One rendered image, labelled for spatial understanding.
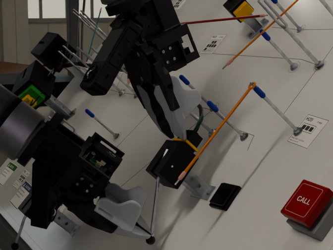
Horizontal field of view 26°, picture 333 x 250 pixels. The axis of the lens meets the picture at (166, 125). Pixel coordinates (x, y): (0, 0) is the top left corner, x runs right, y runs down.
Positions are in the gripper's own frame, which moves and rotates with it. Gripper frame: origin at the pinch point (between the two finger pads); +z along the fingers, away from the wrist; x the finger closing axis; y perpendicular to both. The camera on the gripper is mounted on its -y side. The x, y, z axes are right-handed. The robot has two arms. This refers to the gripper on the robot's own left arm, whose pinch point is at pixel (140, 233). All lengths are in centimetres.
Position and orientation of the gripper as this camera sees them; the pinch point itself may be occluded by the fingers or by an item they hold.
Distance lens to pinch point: 103.8
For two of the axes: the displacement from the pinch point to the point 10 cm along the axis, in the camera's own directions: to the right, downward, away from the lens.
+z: 8.0, 5.9, 0.9
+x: 2.3, -4.5, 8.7
